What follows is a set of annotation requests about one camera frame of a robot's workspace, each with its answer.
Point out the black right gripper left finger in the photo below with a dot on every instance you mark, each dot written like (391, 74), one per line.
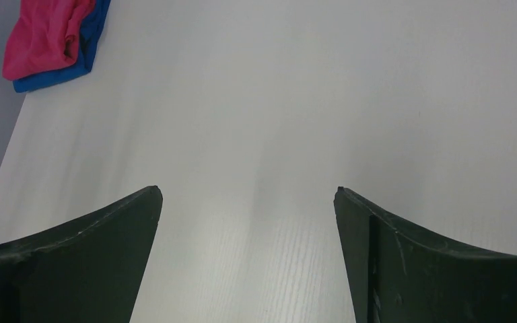
(88, 269)

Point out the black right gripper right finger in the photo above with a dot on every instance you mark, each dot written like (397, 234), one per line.
(399, 271)

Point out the folded magenta t-shirt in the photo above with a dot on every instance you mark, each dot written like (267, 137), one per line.
(45, 37)

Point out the folded blue t-shirt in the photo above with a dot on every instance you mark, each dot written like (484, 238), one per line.
(89, 36)

